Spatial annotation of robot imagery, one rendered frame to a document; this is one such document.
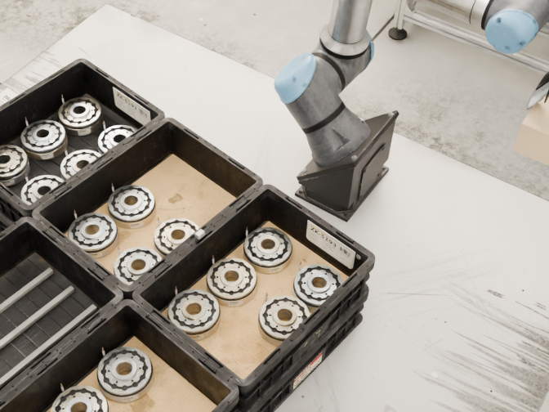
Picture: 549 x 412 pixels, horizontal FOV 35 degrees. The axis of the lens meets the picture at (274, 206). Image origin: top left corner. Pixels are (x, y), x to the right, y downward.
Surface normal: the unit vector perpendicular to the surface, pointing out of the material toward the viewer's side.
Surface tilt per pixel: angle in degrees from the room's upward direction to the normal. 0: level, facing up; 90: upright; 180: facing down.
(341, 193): 90
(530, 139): 90
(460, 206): 0
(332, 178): 90
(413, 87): 0
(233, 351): 0
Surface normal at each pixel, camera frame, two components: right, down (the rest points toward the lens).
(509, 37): -0.62, 0.63
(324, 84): 0.56, -0.07
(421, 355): 0.04, -0.65
